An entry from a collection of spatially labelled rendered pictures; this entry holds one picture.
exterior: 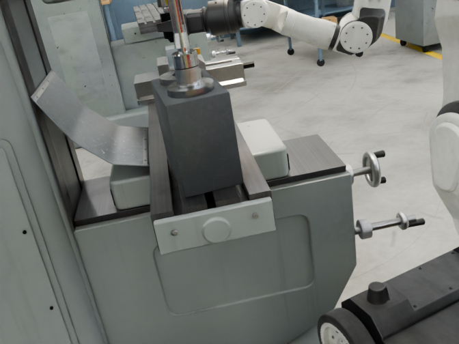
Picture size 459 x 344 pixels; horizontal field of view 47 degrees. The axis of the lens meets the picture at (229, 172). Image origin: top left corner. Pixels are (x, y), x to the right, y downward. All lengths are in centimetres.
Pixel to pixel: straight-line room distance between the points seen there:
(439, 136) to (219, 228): 45
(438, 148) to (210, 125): 43
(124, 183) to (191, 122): 52
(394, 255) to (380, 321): 127
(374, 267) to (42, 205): 152
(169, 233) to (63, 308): 65
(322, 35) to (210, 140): 53
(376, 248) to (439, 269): 114
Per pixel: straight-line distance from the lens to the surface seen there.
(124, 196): 145
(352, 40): 137
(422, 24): 577
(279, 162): 146
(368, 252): 254
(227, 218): 97
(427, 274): 142
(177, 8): 96
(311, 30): 139
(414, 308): 131
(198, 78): 98
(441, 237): 265
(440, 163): 108
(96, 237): 150
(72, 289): 154
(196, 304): 165
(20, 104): 136
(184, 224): 97
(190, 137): 96
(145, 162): 141
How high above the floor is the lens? 143
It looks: 24 degrees down
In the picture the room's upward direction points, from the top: 10 degrees counter-clockwise
